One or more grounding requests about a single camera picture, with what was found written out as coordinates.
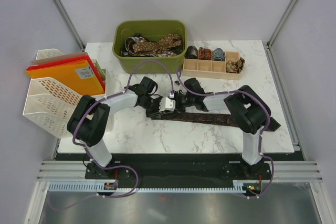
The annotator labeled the red folder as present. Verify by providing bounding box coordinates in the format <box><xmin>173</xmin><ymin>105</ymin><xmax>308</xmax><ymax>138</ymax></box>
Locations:
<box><xmin>26</xmin><ymin>53</ymin><xmax>106</xmax><ymax>81</ymax></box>

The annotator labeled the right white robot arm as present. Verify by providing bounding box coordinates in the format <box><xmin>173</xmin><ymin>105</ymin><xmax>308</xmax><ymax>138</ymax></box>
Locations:
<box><xmin>181</xmin><ymin>78</ymin><xmax>271</xmax><ymax>179</ymax></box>

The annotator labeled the gold floral tie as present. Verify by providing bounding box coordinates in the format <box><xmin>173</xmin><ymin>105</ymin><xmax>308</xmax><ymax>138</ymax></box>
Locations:
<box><xmin>226</xmin><ymin>58</ymin><xmax>245</xmax><ymax>74</ymax></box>

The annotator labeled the aluminium rail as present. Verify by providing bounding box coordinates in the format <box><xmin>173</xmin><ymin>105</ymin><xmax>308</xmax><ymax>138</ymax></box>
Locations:
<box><xmin>37</xmin><ymin>161</ymin><xmax>86</xmax><ymax>182</ymax></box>

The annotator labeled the dark paisley tie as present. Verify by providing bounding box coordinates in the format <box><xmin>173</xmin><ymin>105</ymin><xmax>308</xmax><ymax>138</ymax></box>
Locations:
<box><xmin>146</xmin><ymin>111</ymin><xmax>281</xmax><ymax>132</ymax></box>

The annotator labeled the blue grey rolled tie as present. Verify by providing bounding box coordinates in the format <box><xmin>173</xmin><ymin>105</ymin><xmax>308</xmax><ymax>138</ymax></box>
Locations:
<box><xmin>212</xmin><ymin>48</ymin><xmax>225</xmax><ymax>61</ymax></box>

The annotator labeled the red rolled tie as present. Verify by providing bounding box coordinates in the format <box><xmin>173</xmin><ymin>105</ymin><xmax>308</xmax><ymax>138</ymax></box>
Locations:
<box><xmin>198</xmin><ymin>47</ymin><xmax>212</xmax><ymax>60</ymax></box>

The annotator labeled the pile of ties in bin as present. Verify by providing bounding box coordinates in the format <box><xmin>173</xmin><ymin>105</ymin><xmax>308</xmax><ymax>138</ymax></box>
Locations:
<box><xmin>120</xmin><ymin>33</ymin><xmax>183</xmax><ymax>57</ymax></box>

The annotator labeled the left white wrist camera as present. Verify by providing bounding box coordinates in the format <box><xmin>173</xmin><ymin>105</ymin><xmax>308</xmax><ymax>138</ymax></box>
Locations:
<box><xmin>159</xmin><ymin>97</ymin><xmax>176</xmax><ymax>112</ymax></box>

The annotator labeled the brown patterned tie in bin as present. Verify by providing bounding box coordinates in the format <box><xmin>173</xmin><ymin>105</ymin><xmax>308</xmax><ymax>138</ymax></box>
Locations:
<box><xmin>126</xmin><ymin>34</ymin><xmax>183</xmax><ymax>54</ymax></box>

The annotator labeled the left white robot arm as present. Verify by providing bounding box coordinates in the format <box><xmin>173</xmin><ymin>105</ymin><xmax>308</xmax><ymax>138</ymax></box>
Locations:
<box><xmin>67</xmin><ymin>77</ymin><xmax>158</xmax><ymax>178</ymax></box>

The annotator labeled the orange folder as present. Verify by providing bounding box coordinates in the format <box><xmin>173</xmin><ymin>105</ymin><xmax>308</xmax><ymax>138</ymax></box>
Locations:
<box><xmin>26</xmin><ymin>59</ymin><xmax>105</xmax><ymax>96</ymax></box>

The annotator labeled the green plastic bin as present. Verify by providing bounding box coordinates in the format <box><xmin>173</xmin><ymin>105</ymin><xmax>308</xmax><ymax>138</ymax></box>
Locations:
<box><xmin>112</xmin><ymin>20</ymin><xmax>187</xmax><ymax>73</ymax></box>

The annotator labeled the wooden divided tray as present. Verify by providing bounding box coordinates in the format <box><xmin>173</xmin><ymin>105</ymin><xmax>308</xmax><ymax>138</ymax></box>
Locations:
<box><xmin>182</xmin><ymin>51</ymin><xmax>242</xmax><ymax>80</ymax></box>

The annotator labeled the white slotted cable duct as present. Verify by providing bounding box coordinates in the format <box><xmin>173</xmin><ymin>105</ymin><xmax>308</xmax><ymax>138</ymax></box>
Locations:
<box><xmin>48</xmin><ymin>180</ymin><xmax>247</xmax><ymax>193</ymax></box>

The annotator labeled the black rolled tie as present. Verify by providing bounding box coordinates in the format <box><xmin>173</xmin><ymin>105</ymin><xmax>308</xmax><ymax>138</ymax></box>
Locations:
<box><xmin>185</xmin><ymin>45</ymin><xmax>198</xmax><ymax>59</ymax></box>

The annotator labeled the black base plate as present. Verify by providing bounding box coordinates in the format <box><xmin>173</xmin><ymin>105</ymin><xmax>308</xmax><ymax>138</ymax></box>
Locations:
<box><xmin>56</xmin><ymin>153</ymin><xmax>272</xmax><ymax>188</ymax></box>

